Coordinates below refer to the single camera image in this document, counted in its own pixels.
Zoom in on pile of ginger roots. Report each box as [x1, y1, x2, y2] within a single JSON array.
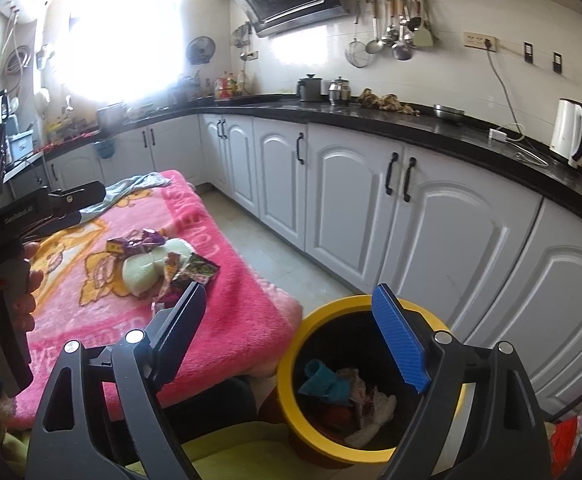
[[358, 88, 420, 116]]

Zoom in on black power cable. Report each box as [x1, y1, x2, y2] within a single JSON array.
[[488, 44, 528, 142]]

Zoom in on small wall fan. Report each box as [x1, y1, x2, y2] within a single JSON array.
[[186, 35, 217, 66]]

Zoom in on teal cloth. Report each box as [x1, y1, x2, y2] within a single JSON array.
[[298, 359, 353, 404]]

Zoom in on pale green spatula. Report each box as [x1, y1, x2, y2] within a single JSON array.
[[416, 0, 440, 49]]

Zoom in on person's left hand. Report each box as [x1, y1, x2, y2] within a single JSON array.
[[0, 241, 46, 401]]

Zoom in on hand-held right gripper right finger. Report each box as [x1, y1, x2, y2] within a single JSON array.
[[371, 284, 555, 480]]

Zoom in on steel bowl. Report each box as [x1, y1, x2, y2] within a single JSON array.
[[432, 104, 466, 122]]

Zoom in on dark canister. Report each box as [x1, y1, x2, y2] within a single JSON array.
[[297, 73, 325, 103]]

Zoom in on orange snack wrapper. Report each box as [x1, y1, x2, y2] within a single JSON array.
[[163, 252, 182, 287]]

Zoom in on white lower cabinets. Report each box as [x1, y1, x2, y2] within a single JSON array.
[[46, 111, 582, 422]]

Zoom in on pale green sponge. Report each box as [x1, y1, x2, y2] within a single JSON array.
[[122, 237, 195, 297]]

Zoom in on light blue cloth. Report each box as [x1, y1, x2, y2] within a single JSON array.
[[77, 172, 173, 225]]

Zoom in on wall socket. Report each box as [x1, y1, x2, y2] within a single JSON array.
[[464, 31, 499, 51]]

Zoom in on purple snack wrapper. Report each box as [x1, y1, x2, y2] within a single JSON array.
[[107, 228, 167, 257]]

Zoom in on steel pot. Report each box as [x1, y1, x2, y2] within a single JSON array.
[[96, 102, 126, 134]]

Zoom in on wire skimmer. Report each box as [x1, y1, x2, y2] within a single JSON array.
[[346, 1, 375, 69]]

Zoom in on large steel ladle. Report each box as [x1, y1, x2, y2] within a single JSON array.
[[391, 0, 417, 62]]

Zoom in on coiled hose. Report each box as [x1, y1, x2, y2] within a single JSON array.
[[2, 44, 35, 79]]

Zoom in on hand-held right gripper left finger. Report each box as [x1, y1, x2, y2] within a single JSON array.
[[25, 281, 208, 480]]

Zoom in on white electric kettle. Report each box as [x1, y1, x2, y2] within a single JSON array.
[[550, 98, 582, 169]]

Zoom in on white cable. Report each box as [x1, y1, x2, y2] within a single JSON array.
[[495, 122, 550, 166]]

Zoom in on yellow-green cloth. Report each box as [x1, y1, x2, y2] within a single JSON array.
[[121, 419, 397, 480]]

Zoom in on window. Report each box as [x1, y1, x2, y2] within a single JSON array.
[[53, 0, 188, 107]]

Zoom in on condiment bottles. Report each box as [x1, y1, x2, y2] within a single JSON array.
[[214, 70, 250, 100]]

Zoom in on yellow rimmed trash bin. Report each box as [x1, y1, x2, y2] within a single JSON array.
[[276, 295, 472, 467]]

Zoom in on pink printed blanket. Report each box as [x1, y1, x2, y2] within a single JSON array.
[[3, 169, 303, 430]]

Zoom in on metal tin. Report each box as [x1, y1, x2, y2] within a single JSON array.
[[327, 76, 352, 106]]

